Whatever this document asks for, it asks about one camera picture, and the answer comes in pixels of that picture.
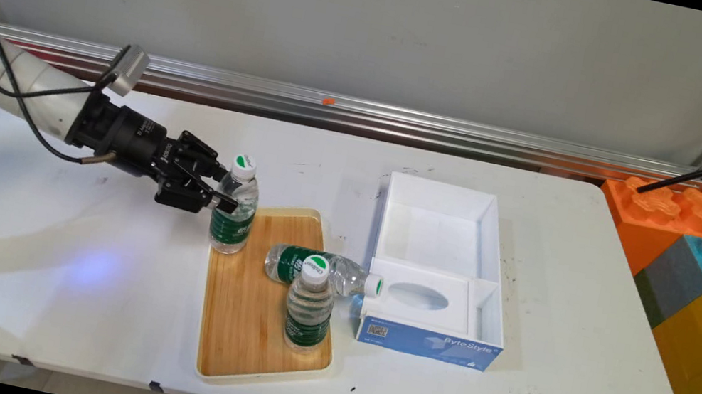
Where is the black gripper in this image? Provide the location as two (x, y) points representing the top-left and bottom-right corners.
(56, 87), (255, 221)

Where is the green label water bottle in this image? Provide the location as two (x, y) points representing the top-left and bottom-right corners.
(277, 250), (343, 357)
(205, 149), (267, 258)
(260, 240), (388, 306)

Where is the wooden serving tray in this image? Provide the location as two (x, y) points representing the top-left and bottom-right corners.
(186, 192), (359, 394)

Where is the white box with blue front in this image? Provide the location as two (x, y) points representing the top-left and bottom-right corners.
(353, 169), (531, 376)

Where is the large orange building block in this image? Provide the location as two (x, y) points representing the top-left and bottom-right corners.
(587, 171), (702, 289)

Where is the black cable with silver connector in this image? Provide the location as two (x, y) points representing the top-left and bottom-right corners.
(0, 42), (129, 171)

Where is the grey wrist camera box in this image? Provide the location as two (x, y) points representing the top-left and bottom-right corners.
(103, 41), (152, 101)

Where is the aluminium wall rail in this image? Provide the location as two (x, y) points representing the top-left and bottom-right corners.
(0, 23), (702, 198)

